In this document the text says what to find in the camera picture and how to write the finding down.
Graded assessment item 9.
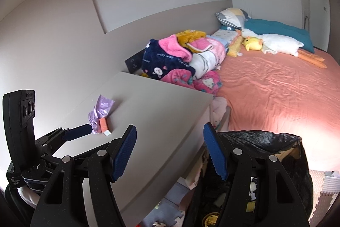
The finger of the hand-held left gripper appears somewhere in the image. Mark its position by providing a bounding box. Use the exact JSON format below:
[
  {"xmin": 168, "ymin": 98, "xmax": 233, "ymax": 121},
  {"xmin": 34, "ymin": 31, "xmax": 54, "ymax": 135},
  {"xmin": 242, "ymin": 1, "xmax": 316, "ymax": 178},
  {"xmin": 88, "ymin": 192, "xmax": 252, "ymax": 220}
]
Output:
[{"xmin": 34, "ymin": 123, "xmax": 93, "ymax": 149}]

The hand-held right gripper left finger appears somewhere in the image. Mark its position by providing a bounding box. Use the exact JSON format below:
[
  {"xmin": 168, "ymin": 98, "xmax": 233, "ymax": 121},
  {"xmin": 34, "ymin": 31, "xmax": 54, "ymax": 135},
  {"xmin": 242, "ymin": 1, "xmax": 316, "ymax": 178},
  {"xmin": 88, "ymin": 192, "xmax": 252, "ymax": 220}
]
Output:
[{"xmin": 29, "ymin": 124, "xmax": 138, "ymax": 227}]

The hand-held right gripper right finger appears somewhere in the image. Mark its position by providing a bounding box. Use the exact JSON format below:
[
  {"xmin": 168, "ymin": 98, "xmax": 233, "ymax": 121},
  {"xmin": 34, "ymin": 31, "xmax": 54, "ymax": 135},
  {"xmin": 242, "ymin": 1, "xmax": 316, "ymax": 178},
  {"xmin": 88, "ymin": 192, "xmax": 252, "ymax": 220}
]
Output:
[{"xmin": 203, "ymin": 122, "xmax": 311, "ymax": 227}]

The small orange white box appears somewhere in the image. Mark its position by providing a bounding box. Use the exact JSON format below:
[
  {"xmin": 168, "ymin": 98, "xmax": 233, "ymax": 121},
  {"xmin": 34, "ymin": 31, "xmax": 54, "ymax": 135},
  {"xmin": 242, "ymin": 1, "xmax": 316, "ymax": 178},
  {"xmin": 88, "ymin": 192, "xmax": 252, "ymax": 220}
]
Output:
[{"xmin": 97, "ymin": 117, "xmax": 112, "ymax": 136}]

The purple plastic bag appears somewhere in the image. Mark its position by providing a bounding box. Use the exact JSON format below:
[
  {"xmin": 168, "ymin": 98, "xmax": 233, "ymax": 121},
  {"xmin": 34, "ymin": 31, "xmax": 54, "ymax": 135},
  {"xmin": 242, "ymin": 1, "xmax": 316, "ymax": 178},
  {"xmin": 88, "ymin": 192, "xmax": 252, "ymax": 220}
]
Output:
[{"xmin": 88, "ymin": 94, "xmax": 115, "ymax": 135}]

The black trash bag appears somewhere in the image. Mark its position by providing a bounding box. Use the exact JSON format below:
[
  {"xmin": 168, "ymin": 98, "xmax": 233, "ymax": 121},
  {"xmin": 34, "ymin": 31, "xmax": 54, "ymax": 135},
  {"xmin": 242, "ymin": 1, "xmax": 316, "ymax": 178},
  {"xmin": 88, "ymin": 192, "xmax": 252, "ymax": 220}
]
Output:
[{"xmin": 183, "ymin": 130, "xmax": 314, "ymax": 227}]

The pale pink cloth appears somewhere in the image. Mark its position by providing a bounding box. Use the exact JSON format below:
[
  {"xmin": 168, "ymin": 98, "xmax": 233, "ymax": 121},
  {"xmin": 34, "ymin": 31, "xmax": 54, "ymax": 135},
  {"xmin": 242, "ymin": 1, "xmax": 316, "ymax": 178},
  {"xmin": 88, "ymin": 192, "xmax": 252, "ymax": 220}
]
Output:
[{"xmin": 211, "ymin": 97, "xmax": 230, "ymax": 132}]

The gold round lid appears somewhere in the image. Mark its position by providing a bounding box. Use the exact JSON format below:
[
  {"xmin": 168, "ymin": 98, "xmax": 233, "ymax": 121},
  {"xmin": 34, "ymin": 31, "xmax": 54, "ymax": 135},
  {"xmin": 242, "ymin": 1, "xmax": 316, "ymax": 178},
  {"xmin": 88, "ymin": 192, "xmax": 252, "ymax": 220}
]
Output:
[{"xmin": 203, "ymin": 212, "xmax": 220, "ymax": 227}]

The pink cartoon print blanket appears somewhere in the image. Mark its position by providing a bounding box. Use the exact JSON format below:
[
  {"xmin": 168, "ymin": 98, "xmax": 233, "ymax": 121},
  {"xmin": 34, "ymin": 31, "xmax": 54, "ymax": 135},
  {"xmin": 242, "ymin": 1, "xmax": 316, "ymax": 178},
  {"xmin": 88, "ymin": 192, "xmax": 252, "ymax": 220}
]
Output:
[{"xmin": 159, "ymin": 69, "xmax": 223, "ymax": 97}]

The grey foam floor mat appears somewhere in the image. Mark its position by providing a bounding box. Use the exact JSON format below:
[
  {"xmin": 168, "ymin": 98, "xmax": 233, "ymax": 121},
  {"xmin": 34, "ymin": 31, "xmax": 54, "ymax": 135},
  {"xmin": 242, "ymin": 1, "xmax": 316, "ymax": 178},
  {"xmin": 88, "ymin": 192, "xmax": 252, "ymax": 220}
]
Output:
[{"xmin": 141, "ymin": 198, "xmax": 186, "ymax": 227}]

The bed with pink sheet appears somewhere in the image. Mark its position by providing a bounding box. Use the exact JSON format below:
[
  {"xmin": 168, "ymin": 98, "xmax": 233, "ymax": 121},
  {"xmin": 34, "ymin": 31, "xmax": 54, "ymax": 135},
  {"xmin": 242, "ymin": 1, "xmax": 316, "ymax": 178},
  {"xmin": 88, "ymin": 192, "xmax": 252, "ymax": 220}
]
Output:
[{"xmin": 212, "ymin": 50, "xmax": 340, "ymax": 171}]

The navy printed garment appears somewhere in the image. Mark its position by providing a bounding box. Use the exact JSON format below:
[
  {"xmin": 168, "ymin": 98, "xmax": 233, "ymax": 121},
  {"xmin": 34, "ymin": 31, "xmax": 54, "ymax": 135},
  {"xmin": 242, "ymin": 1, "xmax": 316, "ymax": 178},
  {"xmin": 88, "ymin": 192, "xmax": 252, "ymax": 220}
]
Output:
[{"xmin": 142, "ymin": 39, "xmax": 197, "ymax": 81}]

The white and pink blanket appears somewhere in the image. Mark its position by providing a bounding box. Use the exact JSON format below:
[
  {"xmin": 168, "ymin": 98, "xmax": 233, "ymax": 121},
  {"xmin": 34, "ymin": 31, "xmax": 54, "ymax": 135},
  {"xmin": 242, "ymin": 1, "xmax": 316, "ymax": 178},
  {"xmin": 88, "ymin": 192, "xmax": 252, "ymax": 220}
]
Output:
[{"xmin": 186, "ymin": 38, "xmax": 229, "ymax": 73}]

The yellow patterned bolster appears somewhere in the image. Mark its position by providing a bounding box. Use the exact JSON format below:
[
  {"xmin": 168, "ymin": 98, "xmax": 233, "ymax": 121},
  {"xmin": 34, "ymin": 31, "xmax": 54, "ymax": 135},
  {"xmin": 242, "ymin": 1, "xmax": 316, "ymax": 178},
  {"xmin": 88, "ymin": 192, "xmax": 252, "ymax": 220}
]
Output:
[{"xmin": 226, "ymin": 38, "xmax": 244, "ymax": 58}]

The pink fleece garment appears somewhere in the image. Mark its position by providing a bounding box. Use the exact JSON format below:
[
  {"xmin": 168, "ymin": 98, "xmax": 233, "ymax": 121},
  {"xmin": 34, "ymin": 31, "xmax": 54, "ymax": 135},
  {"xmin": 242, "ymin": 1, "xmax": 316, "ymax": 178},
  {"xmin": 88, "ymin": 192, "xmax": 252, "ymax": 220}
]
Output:
[{"xmin": 159, "ymin": 35, "xmax": 193, "ymax": 63}]

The yellow duck plush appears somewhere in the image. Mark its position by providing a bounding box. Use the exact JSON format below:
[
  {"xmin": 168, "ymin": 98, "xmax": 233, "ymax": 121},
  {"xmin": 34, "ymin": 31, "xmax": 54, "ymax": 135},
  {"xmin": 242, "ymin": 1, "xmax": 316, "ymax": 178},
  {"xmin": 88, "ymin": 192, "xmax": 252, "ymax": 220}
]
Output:
[{"xmin": 241, "ymin": 37, "xmax": 263, "ymax": 52}]

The pale patterned folded blanket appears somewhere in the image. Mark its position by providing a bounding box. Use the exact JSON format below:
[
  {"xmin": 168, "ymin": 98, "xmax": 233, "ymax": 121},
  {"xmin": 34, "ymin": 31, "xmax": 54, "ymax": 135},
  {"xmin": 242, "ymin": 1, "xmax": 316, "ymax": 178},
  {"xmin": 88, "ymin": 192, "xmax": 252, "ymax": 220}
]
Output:
[{"xmin": 210, "ymin": 29, "xmax": 239, "ymax": 47}]

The pink foam floor mat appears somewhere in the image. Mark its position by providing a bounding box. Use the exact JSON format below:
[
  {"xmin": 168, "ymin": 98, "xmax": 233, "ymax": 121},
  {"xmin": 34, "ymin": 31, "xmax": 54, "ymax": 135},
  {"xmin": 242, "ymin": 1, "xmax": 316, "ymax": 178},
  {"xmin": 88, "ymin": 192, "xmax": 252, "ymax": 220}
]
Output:
[{"xmin": 309, "ymin": 170, "xmax": 340, "ymax": 227}]

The yellow garment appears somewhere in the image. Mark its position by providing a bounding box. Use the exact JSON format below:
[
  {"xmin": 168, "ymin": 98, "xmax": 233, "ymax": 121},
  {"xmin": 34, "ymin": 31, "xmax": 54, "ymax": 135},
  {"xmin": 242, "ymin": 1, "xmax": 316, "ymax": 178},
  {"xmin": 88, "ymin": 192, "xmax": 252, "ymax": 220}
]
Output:
[{"xmin": 177, "ymin": 29, "xmax": 207, "ymax": 53}]

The white goose plush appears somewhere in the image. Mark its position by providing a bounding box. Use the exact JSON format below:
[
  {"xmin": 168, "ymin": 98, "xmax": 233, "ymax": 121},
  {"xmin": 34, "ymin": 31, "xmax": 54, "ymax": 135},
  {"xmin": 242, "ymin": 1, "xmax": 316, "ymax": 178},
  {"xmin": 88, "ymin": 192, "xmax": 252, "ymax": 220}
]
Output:
[{"xmin": 240, "ymin": 28, "xmax": 326, "ymax": 69}]

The checkered patchwork pillow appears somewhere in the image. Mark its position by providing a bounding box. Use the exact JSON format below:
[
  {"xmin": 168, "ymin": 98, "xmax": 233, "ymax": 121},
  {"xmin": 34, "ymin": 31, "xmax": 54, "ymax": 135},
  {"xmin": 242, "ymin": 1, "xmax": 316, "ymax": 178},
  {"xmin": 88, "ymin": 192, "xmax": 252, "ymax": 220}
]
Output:
[{"xmin": 215, "ymin": 7, "xmax": 253, "ymax": 29}]

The teal blanket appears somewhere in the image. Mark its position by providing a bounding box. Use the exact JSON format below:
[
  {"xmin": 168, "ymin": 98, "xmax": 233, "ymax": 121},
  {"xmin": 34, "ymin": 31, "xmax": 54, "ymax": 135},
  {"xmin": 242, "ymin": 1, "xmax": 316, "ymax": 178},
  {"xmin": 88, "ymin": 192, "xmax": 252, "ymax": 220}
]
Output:
[{"xmin": 243, "ymin": 18, "xmax": 315, "ymax": 54}]

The black wall socket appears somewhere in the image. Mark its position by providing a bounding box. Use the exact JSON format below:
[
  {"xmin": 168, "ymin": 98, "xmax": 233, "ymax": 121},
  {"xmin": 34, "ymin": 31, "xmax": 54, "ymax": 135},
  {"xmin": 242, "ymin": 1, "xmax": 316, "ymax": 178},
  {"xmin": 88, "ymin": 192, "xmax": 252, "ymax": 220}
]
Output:
[{"xmin": 125, "ymin": 49, "xmax": 146, "ymax": 74}]

